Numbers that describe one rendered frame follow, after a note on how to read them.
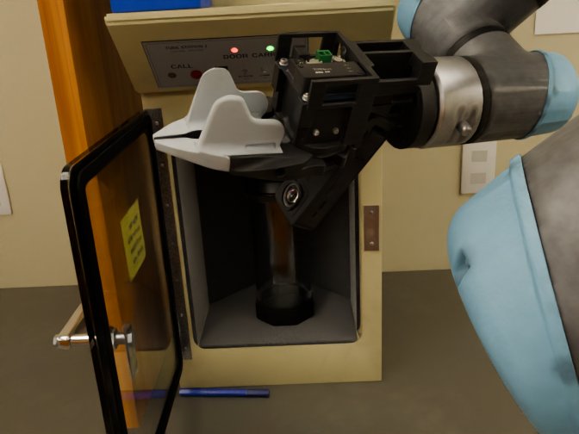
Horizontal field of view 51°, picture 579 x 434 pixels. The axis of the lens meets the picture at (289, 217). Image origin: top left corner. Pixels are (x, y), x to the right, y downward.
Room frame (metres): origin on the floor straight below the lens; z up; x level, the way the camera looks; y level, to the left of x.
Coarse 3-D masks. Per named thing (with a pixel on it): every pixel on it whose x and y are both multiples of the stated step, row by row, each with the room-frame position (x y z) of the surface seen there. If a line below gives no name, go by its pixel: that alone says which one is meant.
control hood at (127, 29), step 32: (352, 0) 0.72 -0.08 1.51; (384, 0) 0.70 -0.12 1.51; (128, 32) 0.71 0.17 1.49; (160, 32) 0.71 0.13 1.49; (192, 32) 0.72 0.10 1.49; (224, 32) 0.72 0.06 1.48; (256, 32) 0.72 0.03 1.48; (352, 32) 0.72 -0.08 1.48; (384, 32) 0.72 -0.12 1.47; (128, 64) 0.75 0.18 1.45
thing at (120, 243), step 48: (96, 144) 0.59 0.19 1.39; (144, 144) 0.76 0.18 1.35; (96, 192) 0.56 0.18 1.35; (144, 192) 0.72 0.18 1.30; (96, 240) 0.54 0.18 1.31; (144, 240) 0.70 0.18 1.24; (144, 288) 0.67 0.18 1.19; (144, 336) 0.64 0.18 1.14; (144, 384) 0.61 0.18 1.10; (144, 432) 0.58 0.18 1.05
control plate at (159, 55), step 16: (144, 48) 0.73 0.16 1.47; (160, 48) 0.73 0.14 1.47; (176, 48) 0.73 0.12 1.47; (192, 48) 0.73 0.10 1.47; (208, 48) 0.73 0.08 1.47; (224, 48) 0.73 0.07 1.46; (240, 48) 0.73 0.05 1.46; (256, 48) 0.74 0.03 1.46; (160, 64) 0.75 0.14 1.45; (176, 64) 0.75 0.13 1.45; (192, 64) 0.75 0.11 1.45; (208, 64) 0.75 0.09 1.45; (224, 64) 0.75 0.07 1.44; (240, 64) 0.75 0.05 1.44; (256, 64) 0.75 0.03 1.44; (272, 64) 0.76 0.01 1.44; (160, 80) 0.77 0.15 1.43; (176, 80) 0.77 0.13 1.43; (192, 80) 0.77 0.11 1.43; (240, 80) 0.78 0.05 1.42; (256, 80) 0.78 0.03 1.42
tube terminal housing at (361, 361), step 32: (224, 0) 0.81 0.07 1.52; (256, 0) 0.81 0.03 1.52; (288, 0) 0.81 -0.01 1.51; (320, 0) 0.81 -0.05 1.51; (160, 96) 0.82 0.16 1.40; (192, 96) 0.82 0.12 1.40; (192, 352) 0.82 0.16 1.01; (224, 352) 0.82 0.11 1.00; (256, 352) 0.82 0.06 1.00; (288, 352) 0.81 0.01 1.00; (320, 352) 0.81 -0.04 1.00; (352, 352) 0.81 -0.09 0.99; (192, 384) 0.82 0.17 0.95; (224, 384) 0.82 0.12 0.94; (256, 384) 0.82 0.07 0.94
